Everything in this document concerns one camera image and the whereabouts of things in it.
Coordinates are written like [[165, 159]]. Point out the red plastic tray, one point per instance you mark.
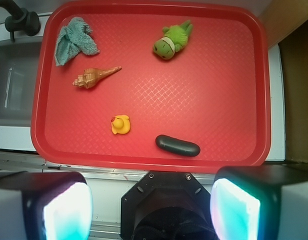
[[215, 92]]

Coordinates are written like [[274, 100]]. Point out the brown spiral seashell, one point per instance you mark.
[[92, 76]]

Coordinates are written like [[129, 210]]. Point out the teal knitted cloth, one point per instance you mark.
[[74, 38]]

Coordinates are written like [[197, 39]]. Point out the dark green cucumber toy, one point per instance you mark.
[[177, 146]]

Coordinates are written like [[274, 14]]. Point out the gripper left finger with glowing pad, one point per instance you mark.
[[45, 206]]

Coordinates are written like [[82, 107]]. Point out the green plush animal toy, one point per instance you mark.
[[175, 38]]

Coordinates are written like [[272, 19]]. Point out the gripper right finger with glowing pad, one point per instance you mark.
[[267, 202]]

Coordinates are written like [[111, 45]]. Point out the yellow rubber duck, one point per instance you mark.
[[120, 124]]

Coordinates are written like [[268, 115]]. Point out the grey sink basin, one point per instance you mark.
[[18, 71]]

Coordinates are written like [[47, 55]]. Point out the black faucet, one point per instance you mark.
[[20, 19]]

